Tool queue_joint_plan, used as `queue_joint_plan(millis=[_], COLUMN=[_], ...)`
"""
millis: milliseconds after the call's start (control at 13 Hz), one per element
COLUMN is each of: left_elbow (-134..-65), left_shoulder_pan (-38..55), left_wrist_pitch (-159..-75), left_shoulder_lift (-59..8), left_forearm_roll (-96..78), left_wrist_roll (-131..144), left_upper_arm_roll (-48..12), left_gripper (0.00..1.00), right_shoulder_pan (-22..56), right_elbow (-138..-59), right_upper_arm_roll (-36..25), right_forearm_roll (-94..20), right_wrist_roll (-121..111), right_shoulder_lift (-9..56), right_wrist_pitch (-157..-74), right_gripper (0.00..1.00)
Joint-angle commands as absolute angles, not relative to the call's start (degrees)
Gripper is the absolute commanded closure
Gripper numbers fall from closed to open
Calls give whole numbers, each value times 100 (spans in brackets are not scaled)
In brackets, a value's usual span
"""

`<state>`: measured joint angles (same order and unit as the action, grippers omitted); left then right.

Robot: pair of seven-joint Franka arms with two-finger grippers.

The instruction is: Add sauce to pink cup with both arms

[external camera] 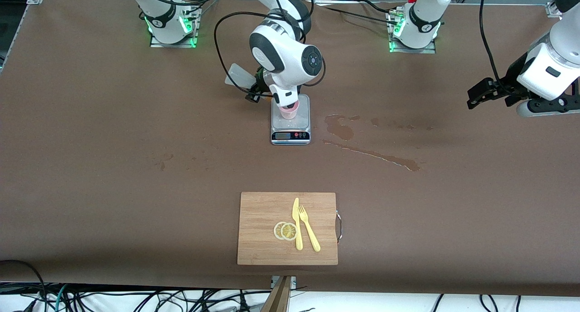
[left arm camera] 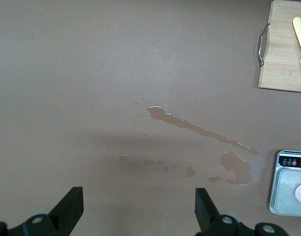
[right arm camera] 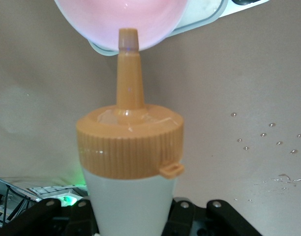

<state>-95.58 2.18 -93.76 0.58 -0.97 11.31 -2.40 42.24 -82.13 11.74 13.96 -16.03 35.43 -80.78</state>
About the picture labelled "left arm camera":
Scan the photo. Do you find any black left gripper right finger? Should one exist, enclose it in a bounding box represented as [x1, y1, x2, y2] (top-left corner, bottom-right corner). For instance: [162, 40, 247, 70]
[195, 188, 289, 236]

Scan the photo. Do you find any yellow plastic fork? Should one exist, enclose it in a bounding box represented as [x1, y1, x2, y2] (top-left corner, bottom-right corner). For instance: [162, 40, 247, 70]
[292, 16, 301, 75]

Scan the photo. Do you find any large brown sauce puddle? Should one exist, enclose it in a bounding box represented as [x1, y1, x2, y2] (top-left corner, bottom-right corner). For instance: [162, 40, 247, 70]
[219, 150, 253, 186]

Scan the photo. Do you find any wooden cutting board metal handle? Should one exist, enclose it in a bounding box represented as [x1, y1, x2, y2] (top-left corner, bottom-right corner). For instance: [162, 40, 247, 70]
[257, 0, 301, 94]

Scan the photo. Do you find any brown table cover sheet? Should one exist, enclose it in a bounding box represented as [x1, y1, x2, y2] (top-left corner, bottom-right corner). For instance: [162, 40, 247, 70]
[0, 0, 301, 236]

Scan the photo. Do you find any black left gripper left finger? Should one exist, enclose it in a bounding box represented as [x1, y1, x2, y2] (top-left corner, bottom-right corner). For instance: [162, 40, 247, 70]
[0, 186, 84, 236]

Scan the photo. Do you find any silver digital kitchen scale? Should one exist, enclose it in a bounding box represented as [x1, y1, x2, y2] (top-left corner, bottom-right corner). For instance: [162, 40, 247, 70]
[269, 149, 301, 218]

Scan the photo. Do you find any long brown sauce streak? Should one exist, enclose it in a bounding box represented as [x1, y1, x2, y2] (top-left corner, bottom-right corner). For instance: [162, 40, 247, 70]
[146, 105, 262, 156]

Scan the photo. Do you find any small brown sauce puddle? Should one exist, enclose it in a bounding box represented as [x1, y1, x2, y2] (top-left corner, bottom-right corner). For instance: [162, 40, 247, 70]
[185, 165, 196, 178]

